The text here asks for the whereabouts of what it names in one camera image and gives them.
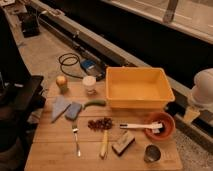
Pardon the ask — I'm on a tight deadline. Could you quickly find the silver metal fork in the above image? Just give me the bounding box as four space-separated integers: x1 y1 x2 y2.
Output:
72 124 81 157

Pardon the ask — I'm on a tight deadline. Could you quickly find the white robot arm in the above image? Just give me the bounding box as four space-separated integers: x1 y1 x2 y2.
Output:
183 68 213 124

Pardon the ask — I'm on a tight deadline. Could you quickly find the metal cup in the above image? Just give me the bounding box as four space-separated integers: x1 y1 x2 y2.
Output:
144 145 161 163

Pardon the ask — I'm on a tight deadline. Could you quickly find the terracotta bowl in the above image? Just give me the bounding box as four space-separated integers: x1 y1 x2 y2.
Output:
144 112 175 141

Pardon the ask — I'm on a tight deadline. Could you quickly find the white dish brush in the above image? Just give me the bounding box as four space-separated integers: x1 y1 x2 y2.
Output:
119 123 163 133

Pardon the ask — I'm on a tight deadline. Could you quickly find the wooden block eraser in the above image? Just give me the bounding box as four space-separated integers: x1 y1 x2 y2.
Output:
112 131 135 156

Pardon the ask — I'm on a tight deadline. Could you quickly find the yellow plastic bin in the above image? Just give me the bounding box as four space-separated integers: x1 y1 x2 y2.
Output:
106 67 175 109

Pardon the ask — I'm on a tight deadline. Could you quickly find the bunch of dark grapes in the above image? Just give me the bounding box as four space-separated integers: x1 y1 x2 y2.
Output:
88 117 113 131

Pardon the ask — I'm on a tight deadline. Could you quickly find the green chili pepper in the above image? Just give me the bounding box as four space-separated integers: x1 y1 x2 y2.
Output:
83 99 106 109

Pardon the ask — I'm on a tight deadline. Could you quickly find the blue black device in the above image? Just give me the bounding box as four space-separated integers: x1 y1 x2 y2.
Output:
80 59 105 81

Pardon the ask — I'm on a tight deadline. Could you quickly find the blue sponge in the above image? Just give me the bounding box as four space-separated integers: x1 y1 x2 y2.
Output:
65 102 82 121

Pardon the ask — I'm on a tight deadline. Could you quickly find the black chair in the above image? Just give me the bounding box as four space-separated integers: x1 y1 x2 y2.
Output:
0 7 45 171

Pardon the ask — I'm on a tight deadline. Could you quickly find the black box on floor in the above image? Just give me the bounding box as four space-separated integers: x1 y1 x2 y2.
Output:
21 14 40 38

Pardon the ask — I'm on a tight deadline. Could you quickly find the black coiled cable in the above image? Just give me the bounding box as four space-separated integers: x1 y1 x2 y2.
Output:
58 52 85 80

